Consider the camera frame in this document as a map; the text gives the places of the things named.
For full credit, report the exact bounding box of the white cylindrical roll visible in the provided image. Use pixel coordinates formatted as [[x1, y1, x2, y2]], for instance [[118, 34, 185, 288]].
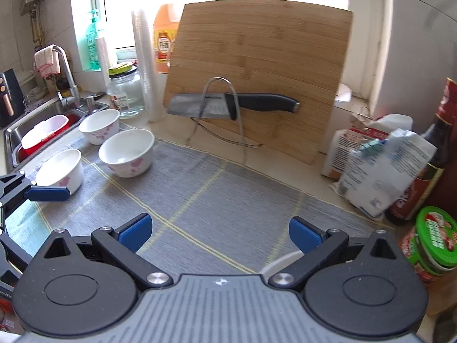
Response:
[[95, 30, 117, 90]]

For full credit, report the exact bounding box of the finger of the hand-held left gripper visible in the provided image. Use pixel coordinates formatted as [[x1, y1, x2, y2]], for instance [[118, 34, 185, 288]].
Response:
[[0, 222, 36, 272], [0, 171, 71, 208]]

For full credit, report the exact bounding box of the clear white printed bag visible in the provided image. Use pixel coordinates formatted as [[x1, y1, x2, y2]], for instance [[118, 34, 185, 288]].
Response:
[[337, 129, 438, 221]]

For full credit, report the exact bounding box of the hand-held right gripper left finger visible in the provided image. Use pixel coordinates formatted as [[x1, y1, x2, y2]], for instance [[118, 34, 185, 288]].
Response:
[[43, 212, 170, 291]]

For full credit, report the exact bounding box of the steel faucet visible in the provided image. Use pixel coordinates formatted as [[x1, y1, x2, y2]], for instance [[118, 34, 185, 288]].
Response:
[[53, 46, 81, 109]]

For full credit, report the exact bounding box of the orange cooking wine bottle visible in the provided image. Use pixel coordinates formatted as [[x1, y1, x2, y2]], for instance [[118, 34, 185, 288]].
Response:
[[153, 0, 183, 74]]

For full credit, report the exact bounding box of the steel sink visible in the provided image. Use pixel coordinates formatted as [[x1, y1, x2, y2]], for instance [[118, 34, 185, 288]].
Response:
[[3, 93, 109, 174]]

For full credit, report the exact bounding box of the glass jar yellow lid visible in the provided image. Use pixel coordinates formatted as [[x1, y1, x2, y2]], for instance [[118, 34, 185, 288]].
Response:
[[107, 62, 145, 119]]

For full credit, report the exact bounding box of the bamboo cutting board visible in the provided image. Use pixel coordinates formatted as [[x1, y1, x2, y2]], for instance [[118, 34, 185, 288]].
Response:
[[163, 0, 354, 165]]

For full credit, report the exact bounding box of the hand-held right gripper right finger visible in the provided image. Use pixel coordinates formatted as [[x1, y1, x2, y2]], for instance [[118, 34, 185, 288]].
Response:
[[268, 216, 397, 290]]

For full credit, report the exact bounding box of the white round plate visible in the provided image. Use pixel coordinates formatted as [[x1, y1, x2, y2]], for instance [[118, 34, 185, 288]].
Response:
[[259, 250, 304, 276]]

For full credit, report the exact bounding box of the dark soy sauce bottle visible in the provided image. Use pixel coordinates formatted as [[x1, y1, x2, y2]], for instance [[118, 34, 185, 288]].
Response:
[[385, 77, 457, 226]]

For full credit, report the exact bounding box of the red wash basin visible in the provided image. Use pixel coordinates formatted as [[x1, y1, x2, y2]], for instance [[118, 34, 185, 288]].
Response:
[[18, 111, 88, 161]]

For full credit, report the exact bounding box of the green lid sauce jar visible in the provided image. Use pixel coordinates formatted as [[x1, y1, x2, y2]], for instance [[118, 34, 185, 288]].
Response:
[[400, 205, 457, 284]]

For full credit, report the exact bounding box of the clear plastic cup stack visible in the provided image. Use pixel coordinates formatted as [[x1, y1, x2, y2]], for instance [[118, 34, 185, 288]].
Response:
[[131, 7, 167, 123]]

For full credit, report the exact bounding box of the green dish soap bottle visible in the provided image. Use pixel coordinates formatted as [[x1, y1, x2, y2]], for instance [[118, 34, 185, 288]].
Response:
[[86, 9, 102, 71]]

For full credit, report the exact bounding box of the black air fryer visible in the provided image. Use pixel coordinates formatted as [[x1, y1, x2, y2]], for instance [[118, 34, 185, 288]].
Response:
[[0, 69, 25, 128]]

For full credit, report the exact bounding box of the white plastic container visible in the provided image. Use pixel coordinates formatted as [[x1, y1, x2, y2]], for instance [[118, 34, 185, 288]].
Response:
[[21, 114, 69, 150]]

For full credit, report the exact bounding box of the green binder clip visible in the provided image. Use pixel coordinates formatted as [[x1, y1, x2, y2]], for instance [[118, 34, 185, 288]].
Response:
[[360, 140, 388, 157]]

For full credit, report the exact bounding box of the white orange printed bag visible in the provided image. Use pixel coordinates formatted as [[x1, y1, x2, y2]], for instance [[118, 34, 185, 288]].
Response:
[[320, 113, 414, 180]]

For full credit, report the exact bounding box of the grey checked mat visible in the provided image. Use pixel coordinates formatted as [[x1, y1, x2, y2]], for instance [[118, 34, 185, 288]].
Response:
[[7, 119, 397, 276]]

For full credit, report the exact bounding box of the metal wire rack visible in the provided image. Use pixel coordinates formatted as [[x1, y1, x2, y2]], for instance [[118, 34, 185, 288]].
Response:
[[186, 76, 263, 165]]

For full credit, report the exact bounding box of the black handled kitchen knife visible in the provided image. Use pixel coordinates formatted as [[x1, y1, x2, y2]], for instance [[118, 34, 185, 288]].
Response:
[[167, 92, 300, 121]]

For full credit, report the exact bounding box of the pink white dish cloth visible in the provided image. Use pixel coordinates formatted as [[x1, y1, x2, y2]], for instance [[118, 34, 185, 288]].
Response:
[[34, 45, 61, 77]]

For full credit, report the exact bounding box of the white pink flower bowl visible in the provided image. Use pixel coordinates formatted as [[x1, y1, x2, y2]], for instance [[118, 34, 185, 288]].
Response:
[[98, 129, 155, 178], [79, 108, 121, 146], [35, 148, 84, 195]]

